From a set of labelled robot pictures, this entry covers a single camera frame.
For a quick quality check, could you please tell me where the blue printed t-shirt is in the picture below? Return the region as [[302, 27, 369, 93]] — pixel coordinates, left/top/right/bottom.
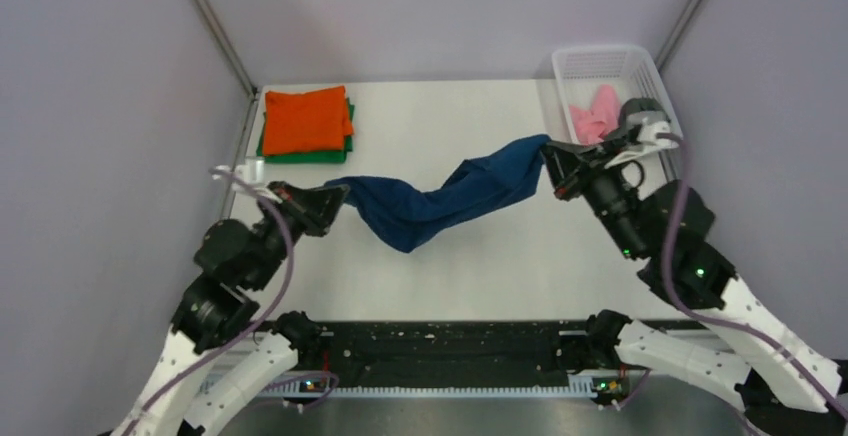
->
[[324, 134, 551, 253]]

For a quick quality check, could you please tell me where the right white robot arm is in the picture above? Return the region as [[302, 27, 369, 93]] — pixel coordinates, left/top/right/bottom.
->
[[540, 141, 847, 435]]

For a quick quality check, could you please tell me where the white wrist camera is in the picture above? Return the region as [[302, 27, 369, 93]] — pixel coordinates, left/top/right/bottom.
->
[[209, 157, 266, 188], [604, 121, 679, 169]]

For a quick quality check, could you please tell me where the pink t-shirt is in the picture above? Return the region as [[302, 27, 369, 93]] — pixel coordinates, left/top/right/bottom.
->
[[568, 84, 622, 145]]

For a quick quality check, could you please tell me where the folded green t-shirt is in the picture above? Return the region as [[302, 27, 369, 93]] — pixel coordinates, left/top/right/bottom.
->
[[254, 107, 354, 165]]

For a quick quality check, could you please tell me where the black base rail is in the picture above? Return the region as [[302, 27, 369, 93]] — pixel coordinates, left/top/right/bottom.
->
[[260, 316, 628, 389]]

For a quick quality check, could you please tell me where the white plastic basket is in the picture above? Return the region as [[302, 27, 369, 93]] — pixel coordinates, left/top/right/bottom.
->
[[551, 45, 682, 145]]

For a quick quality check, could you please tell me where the folded orange t-shirt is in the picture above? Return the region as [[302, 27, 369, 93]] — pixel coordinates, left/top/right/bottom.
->
[[261, 86, 355, 156]]

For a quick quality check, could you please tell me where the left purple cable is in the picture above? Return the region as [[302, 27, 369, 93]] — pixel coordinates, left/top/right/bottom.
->
[[119, 166, 296, 436]]

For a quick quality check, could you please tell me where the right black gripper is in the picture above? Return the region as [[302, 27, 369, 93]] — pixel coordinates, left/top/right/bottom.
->
[[536, 136, 647, 260]]

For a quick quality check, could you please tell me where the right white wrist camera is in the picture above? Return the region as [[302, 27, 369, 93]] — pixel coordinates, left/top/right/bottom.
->
[[604, 121, 679, 169]]

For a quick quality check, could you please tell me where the grey t-shirt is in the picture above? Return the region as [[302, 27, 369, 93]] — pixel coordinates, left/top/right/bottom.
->
[[618, 97, 668, 128]]

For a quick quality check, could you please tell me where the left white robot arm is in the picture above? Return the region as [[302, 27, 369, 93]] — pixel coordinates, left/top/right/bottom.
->
[[111, 182, 349, 435]]

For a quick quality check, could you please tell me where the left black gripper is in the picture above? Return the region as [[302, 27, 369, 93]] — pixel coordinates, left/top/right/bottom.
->
[[249, 178, 352, 290]]

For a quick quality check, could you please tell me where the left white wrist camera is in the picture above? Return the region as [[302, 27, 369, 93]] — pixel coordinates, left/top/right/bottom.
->
[[209, 157, 266, 188]]

